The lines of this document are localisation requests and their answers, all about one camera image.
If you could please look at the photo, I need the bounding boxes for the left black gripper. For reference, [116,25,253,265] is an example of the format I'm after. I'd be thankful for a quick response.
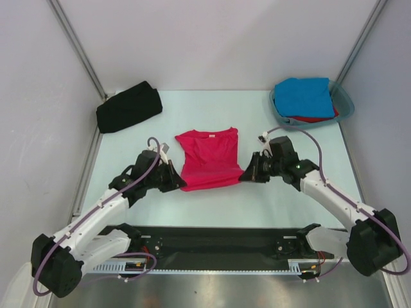
[145,159,186,193]

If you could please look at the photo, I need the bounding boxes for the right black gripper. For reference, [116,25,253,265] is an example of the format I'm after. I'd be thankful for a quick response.
[240,151,284,183]

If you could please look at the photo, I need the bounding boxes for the pink t shirt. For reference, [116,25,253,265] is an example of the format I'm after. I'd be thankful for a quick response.
[175,127,243,192]

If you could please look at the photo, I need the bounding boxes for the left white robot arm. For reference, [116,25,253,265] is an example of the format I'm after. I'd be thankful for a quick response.
[31,144,186,298]

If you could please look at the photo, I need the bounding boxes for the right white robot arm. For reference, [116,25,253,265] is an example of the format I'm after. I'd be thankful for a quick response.
[239,134,405,277]

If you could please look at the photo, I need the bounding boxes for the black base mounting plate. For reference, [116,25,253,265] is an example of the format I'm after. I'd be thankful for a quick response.
[99,224,349,271]

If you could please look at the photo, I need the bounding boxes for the red t shirt in basket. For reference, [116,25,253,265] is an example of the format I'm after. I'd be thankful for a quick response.
[291,108,339,123]

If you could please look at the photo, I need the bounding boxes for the folded black t shirt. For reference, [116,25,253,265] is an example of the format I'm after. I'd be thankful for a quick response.
[96,81,163,134]

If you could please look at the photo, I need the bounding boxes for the blue t shirt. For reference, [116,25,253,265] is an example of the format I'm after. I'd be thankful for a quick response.
[274,78,335,119]

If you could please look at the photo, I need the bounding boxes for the teal plastic basket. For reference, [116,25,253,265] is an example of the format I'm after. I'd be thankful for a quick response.
[269,79,354,130]

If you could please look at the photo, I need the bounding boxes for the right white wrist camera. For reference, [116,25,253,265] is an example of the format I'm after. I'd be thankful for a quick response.
[258,132,272,157]

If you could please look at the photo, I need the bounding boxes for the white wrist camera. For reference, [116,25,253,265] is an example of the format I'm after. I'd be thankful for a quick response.
[148,142,170,164]
[258,132,272,157]

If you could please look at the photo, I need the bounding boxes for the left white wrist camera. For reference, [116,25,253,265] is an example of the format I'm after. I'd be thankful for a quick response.
[148,142,170,164]

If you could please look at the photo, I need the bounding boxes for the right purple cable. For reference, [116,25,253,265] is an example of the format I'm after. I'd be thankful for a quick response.
[258,125,411,283]

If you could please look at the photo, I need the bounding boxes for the left slotted cable duct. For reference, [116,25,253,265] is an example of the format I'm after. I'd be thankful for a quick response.
[90,259,146,274]

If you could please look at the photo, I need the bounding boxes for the slotted cable duct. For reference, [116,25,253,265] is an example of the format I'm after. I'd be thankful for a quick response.
[90,259,146,274]
[288,259,321,275]

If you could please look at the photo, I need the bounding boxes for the aluminium front frame rail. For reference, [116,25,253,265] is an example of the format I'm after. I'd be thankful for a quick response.
[45,234,397,267]

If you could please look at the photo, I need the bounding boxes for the right slotted cable duct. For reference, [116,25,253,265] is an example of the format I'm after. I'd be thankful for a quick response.
[288,259,321,275]

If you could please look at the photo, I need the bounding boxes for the right aluminium corner post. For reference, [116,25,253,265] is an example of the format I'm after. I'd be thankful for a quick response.
[337,0,389,84]

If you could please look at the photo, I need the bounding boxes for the aluminium corner post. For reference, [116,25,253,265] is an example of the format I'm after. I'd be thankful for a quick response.
[46,0,107,101]
[337,0,389,84]

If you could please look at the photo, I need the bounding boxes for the left aluminium corner post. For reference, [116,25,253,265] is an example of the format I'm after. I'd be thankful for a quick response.
[46,0,107,101]

